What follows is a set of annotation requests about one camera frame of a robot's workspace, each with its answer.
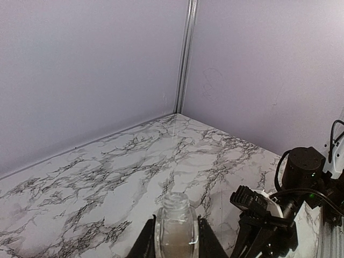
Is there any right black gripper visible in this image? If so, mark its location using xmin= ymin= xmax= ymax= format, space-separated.
xmin=231 ymin=212 xmax=298 ymax=257

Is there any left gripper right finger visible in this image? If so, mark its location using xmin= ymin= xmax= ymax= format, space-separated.
xmin=197 ymin=216 xmax=228 ymax=258

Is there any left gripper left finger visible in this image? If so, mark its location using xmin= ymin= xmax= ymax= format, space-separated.
xmin=127 ymin=218 xmax=156 ymax=258

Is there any clear nail polish bottle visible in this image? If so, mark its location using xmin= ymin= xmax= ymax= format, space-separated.
xmin=154 ymin=192 xmax=199 ymax=258

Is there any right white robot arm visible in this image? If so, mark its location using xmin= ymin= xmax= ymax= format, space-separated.
xmin=230 ymin=119 xmax=343 ymax=257

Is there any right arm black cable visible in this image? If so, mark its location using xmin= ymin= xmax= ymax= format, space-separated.
xmin=268 ymin=119 xmax=344 ymax=218

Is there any left aluminium frame post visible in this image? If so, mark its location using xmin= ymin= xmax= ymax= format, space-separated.
xmin=173 ymin=0 xmax=198 ymax=113

